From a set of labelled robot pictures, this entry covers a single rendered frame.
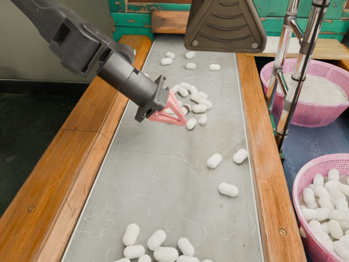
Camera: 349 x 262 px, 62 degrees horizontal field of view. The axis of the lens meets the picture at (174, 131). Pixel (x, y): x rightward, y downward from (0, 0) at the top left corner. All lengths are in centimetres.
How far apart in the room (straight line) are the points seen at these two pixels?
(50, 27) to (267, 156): 47
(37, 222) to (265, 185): 38
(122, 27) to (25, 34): 118
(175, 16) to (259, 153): 63
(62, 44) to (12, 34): 174
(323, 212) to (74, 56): 51
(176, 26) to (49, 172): 68
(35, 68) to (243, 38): 212
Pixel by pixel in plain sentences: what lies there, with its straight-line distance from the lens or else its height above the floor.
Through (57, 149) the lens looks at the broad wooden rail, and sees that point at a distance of 63.
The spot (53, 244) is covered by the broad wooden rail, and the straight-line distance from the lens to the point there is 50.
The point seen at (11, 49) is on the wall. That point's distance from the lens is 235.
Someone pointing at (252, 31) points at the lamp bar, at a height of 106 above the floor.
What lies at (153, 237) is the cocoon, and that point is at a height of 76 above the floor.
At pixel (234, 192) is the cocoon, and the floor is 76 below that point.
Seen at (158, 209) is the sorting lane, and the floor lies 74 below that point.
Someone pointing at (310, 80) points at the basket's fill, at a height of 74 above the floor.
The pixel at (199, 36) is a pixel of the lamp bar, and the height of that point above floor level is 106.
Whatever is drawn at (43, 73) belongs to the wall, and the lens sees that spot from 234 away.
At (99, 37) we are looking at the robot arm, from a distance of 54.
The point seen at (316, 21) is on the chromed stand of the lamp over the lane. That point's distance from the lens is 55.
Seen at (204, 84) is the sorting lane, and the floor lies 74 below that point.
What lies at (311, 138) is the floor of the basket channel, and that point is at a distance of 83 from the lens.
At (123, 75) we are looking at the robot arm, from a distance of 54.
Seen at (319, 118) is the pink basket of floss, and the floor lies 71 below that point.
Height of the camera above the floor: 116
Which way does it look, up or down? 39 degrees down
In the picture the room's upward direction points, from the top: straight up
